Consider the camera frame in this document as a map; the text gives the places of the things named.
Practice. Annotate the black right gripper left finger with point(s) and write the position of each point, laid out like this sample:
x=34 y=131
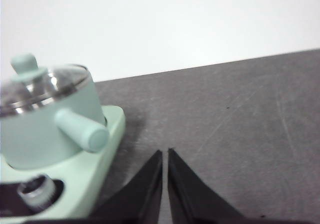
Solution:
x=142 y=196

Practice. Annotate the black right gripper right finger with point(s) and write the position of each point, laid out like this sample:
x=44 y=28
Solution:
x=185 y=199

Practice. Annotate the glass lid with green knob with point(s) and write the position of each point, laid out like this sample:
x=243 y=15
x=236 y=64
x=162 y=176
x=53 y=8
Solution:
x=62 y=79

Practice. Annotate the silver control knob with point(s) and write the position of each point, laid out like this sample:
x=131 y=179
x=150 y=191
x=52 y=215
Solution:
x=37 y=192

